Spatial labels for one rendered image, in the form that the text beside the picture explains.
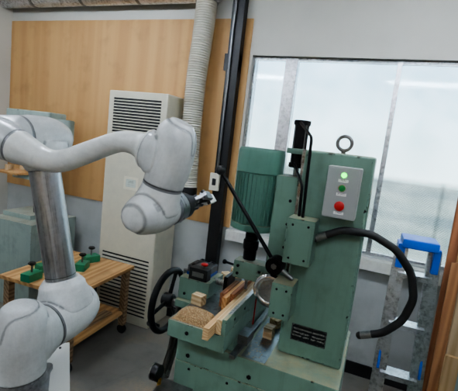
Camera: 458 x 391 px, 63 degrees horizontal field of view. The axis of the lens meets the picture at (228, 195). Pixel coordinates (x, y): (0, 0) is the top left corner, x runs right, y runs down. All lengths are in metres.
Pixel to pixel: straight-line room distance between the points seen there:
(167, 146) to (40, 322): 0.69
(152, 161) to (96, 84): 2.72
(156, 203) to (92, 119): 2.71
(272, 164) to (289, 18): 1.72
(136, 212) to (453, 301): 2.05
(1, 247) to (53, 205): 2.23
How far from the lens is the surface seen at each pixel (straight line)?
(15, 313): 1.29
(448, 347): 2.62
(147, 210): 0.89
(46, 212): 1.37
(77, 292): 1.41
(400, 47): 2.77
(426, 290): 2.08
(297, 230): 1.22
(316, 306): 1.37
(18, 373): 1.34
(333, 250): 1.30
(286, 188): 1.34
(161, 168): 0.89
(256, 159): 1.35
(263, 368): 1.38
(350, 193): 1.20
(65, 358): 1.55
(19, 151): 1.18
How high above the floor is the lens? 1.52
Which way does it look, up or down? 8 degrees down
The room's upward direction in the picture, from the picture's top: 7 degrees clockwise
